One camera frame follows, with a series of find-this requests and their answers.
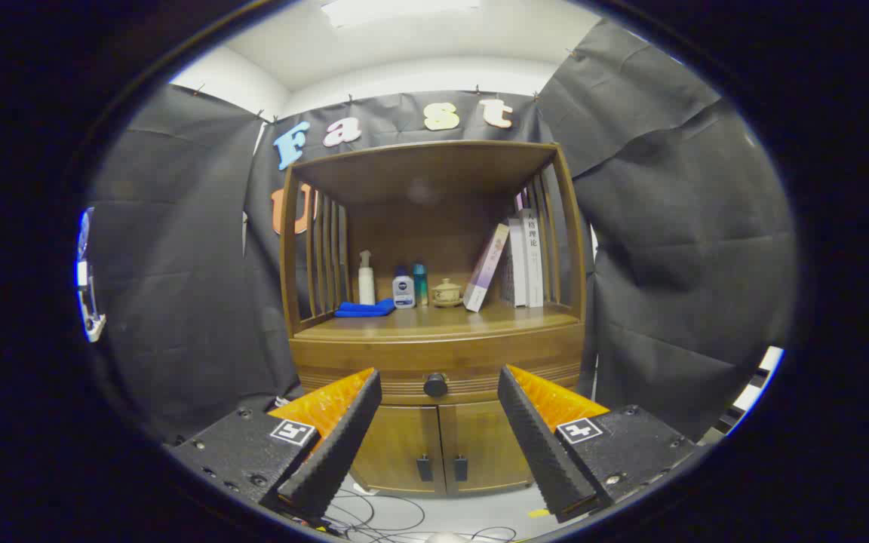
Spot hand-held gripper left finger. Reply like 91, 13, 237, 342
165, 367, 383, 526

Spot white book black lettering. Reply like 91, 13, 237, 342
519, 209, 545, 308

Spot white black striped board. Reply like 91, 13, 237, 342
706, 345, 785, 446

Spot blue folded cloth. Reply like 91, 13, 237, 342
334, 299, 397, 318

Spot patterned cover book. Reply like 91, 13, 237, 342
500, 249, 517, 306

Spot black floor cables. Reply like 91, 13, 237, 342
325, 486, 518, 543

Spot white pump bottle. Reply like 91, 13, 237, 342
358, 250, 376, 306

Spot white bottle blue cap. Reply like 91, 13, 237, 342
392, 265, 416, 310

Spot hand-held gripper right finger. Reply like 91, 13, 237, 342
497, 365, 699, 524

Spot beige lidded teacup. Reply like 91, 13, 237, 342
431, 278, 465, 308

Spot wooden countertop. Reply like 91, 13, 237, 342
295, 300, 582, 342

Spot wooden drawer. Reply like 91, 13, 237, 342
289, 326, 585, 406

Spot white grey equipment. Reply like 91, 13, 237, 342
76, 207, 107, 344

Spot ceiling light panel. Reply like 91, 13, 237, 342
320, 0, 482, 29

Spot plain white book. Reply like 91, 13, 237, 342
508, 219, 527, 308

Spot purple white book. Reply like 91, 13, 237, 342
462, 223, 511, 313

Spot wooden cabinet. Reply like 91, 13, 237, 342
278, 140, 588, 497

